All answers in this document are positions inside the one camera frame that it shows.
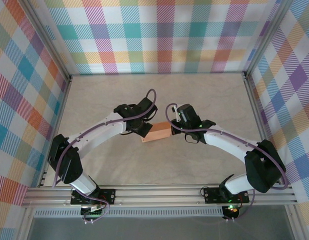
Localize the orange paper box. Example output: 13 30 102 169
141 121 173 143

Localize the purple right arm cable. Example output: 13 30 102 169
165 103 288 222

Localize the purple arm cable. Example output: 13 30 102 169
165 103 288 222
51 89 158 224

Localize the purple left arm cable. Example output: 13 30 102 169
51 89 158 224

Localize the aluminium side rail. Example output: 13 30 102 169
243 73 282 185
38 76 73 188

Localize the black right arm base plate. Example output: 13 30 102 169
203 186 250 204

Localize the long aluminium frame rail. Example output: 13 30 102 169
21 184 297 208

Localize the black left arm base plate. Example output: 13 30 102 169
70 188 117 206

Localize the grey slotted cable duct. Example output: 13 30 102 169
34 208 224 218

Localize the aluminium frame post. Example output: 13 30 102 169
243 0 288 79
18 0 72 81

